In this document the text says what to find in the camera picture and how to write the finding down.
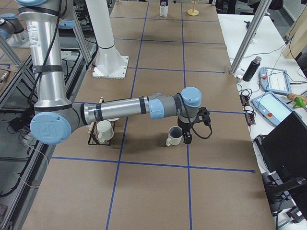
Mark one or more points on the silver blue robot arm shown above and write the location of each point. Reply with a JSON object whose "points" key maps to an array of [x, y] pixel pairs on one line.
{"points": [[56, 117]]}

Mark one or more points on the blue white milk carton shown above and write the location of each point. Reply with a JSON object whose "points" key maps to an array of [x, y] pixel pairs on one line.
{"points": [[163, 8]]}

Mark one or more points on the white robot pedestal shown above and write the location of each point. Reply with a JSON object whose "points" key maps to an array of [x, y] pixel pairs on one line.
{"points": [[109, 63]]}

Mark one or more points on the hand in green glove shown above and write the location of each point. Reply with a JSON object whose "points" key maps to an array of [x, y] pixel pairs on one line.
{"points": [[299, 100]]}

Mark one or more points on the white mug dark interior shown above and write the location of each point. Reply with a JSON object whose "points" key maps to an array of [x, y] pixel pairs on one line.
{"points": [[174, 136]]}

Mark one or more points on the black monitor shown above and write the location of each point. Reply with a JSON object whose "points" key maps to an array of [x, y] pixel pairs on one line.
{"points": [[284, 149]]}

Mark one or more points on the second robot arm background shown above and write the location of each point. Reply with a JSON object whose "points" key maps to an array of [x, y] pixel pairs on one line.
{"points": [[11, 26]]}

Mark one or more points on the teach pendant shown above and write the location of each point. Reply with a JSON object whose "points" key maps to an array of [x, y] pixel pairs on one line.
{"points": [[275, 80], [273, 108]]}

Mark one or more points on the far teach pendant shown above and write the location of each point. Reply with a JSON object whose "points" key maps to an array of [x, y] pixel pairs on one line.
{"points": [[275, 80]]}

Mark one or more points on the wooden stand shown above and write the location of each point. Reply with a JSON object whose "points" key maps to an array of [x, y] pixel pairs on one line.
{"points": [[193, 11]]}

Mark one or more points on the black wire mug rack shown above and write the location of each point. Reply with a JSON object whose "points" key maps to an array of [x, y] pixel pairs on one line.
{"points": [[93, 133]]}

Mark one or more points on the black power strip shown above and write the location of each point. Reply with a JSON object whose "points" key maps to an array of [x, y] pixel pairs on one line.
{"points": [[248, 110]]}

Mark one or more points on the white mug front rack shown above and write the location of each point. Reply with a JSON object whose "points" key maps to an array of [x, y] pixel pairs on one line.
{"points": [[105, 131]]}

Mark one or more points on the black water bottle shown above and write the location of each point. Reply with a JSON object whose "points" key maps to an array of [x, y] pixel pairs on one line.
{"points": [[252, 68]]}

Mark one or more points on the near teach pendant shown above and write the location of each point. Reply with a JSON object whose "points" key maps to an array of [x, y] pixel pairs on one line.
{"points": [[273, 108]]}

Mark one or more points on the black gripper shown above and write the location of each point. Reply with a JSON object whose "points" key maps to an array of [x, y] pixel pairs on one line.
{"points": [[184, 126]]}

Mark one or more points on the aluminium frame post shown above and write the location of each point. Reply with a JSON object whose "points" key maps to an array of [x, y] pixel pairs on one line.
{"points": [[257, 18]]}

